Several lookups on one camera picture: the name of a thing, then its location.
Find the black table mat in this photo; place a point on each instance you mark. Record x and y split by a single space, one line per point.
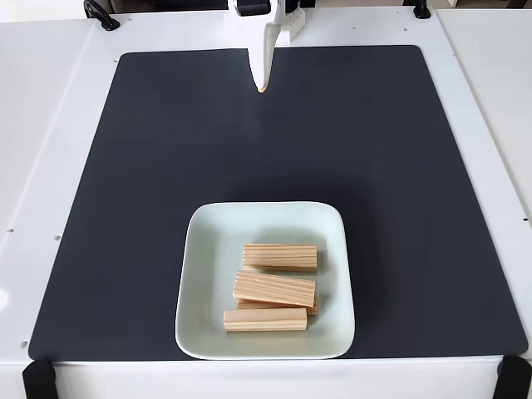
124 208

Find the black table clamp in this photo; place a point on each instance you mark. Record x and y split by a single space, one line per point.
422 11
111 25

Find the pale green square plate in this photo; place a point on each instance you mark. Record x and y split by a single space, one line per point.
208 257

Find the wooden block marked two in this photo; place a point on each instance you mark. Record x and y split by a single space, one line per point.
266 321

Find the grooved wooden block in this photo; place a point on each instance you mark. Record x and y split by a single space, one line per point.
312 308
280 257
274 289

